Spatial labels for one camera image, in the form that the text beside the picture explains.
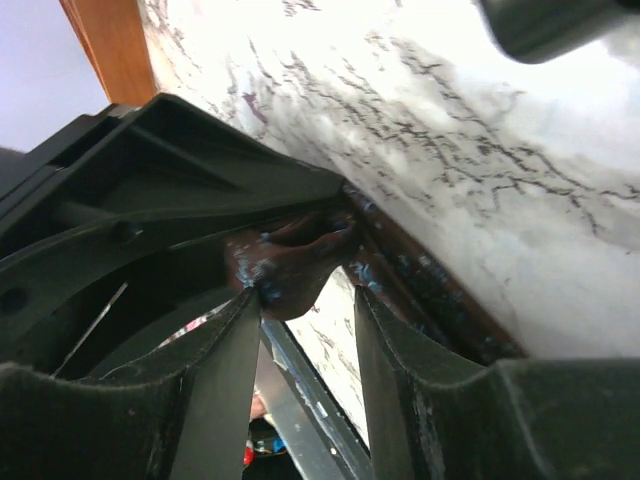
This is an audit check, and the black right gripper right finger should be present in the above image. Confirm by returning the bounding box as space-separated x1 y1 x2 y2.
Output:
355 289 639 479

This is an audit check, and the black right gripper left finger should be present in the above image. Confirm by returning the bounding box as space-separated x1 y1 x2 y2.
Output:
1 289 260 479

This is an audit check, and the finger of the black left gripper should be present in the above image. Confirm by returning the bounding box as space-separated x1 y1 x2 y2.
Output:
1 94 343 240
1 217 260 380

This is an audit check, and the dark brown blue floral tie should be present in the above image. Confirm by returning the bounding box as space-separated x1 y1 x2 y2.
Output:
225 184 526 365

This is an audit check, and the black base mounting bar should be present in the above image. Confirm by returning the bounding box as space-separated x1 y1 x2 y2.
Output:
255 320 374 479

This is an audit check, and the orange wooden divided tray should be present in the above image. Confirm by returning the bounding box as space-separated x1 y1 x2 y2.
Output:
59 0 157 106

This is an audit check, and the dark metal crank handle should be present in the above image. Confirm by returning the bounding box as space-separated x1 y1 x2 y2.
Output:
478 0 639 64

